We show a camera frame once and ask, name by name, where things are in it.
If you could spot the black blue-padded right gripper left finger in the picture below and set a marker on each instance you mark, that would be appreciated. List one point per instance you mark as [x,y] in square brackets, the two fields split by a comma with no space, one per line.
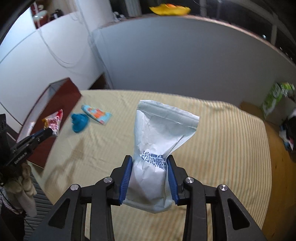
[67,218]

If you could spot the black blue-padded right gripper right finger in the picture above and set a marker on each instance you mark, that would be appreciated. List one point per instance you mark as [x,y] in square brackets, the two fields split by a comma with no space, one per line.
[230,219]

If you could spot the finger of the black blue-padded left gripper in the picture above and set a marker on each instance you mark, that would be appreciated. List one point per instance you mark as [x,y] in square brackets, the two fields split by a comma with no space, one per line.
[31,142]

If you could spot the red white coffee mate packet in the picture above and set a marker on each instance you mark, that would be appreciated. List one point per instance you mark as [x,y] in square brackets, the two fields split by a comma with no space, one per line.
[53,121]

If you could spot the white foil bag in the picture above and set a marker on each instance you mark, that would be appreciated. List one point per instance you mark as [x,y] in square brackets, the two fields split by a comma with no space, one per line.
[159,129]

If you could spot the orange tissue pack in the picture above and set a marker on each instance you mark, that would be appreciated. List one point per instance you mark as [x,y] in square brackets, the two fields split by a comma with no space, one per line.
[28,128]

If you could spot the beige gloved hand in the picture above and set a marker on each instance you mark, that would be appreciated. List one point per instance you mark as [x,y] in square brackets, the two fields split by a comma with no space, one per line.
[19,193]

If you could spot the dark red cardboard box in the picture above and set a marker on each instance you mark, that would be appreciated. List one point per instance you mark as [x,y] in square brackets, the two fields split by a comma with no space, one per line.
[62,94]

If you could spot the blue collapsible silicone funnel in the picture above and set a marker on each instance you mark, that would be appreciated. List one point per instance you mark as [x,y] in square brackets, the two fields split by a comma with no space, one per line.
[79,122]

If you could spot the light blue cream tube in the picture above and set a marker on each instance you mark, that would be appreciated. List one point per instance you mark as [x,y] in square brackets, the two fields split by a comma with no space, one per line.
[96,114]

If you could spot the white cabinet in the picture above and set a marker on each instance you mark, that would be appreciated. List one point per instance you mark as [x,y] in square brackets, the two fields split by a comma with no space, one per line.
[32,58]

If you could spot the red ceramic teapot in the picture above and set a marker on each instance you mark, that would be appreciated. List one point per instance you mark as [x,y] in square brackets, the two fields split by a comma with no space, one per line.
[40,16]

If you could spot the green white carton box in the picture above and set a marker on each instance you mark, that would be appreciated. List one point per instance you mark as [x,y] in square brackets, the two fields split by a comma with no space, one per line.
[279,103]

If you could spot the yellow bowl with oranges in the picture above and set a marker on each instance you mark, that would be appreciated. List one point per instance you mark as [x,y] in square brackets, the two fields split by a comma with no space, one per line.
[170,10]

